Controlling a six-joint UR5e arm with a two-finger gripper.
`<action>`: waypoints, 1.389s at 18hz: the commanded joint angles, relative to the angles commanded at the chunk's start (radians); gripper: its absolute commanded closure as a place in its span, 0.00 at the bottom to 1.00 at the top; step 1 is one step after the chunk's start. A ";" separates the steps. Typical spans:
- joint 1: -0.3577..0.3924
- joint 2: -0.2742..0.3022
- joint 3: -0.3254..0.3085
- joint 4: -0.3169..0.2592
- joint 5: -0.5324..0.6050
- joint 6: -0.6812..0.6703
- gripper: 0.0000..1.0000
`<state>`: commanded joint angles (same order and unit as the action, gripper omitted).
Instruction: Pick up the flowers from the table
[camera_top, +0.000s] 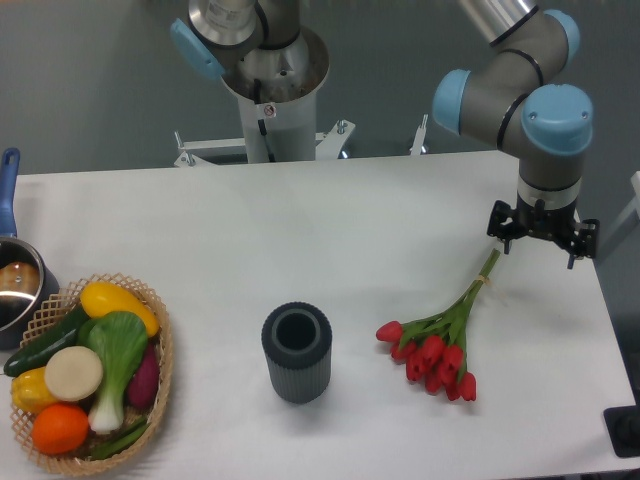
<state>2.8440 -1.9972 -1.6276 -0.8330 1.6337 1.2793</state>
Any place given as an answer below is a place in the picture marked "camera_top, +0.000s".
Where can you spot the dark grey ribbed vase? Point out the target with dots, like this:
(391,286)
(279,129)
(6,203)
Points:
(296,338)

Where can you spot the purple sweet potato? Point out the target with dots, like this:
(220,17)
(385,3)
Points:
(142,388)

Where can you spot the red tulip bouquet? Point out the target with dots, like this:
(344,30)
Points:
(434,349)

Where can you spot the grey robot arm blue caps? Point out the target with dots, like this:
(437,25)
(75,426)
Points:
(513,104)

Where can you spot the green bok choy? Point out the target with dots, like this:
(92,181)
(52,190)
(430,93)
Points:
(119,339)

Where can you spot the orange fruit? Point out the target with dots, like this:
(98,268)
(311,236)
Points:
(60,428)

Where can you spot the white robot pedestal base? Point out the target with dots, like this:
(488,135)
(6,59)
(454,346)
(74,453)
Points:
(276,93)

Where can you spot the black device at table edge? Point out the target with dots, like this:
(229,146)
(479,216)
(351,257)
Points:
(623,429)

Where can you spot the woven wicker basket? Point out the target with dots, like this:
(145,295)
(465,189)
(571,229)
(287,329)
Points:
(76,463)

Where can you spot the green cucumber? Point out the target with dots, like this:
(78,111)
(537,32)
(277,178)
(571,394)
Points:
(39,351)

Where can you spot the yellow squash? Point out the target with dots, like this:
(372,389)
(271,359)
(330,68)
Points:
(101,298)

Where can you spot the white frame at right edge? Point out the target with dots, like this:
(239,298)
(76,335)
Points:
(623,225)

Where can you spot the green onion leaves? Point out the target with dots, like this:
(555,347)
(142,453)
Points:
(121,442)

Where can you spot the blue handled saucepan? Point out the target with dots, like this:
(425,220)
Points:
(26,281)

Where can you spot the yellow bell pepper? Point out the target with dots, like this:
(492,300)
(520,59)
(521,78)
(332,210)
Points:
(30,393)

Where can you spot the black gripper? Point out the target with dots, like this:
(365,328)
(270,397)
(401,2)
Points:
(557,225)

